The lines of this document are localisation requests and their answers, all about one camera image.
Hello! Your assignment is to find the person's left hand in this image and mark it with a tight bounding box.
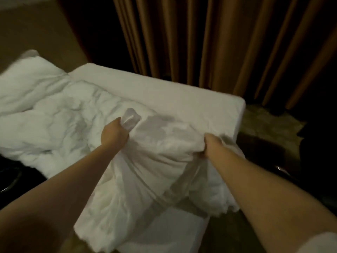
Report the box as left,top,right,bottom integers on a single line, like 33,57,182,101
100,117,130,153

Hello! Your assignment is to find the person's left forearm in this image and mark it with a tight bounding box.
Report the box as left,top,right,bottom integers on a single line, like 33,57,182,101
0,145,119,253

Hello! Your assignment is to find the tan padded headboard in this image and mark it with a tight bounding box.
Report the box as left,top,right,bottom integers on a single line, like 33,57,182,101
0,0,88,73

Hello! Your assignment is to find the white duvet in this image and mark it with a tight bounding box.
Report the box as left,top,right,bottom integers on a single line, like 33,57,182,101
0,76,246,253

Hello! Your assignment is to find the brown curtain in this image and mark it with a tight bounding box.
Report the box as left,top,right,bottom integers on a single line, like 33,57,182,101
112,0,337,111

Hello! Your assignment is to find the person's white printed shirt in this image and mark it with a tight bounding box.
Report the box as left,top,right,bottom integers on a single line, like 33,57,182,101
297,232,337,253

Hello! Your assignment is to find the person's right forearm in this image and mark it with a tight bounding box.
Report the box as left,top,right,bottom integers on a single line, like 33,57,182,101
208,145,337,253

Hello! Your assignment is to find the person's right hand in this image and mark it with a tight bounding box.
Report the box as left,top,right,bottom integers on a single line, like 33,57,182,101
203,132,227,160

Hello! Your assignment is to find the white bed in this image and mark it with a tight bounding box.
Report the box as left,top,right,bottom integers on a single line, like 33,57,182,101
32,63,247,253

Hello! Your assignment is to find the black trash bin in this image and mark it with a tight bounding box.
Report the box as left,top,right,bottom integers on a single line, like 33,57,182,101
0,165,24,201

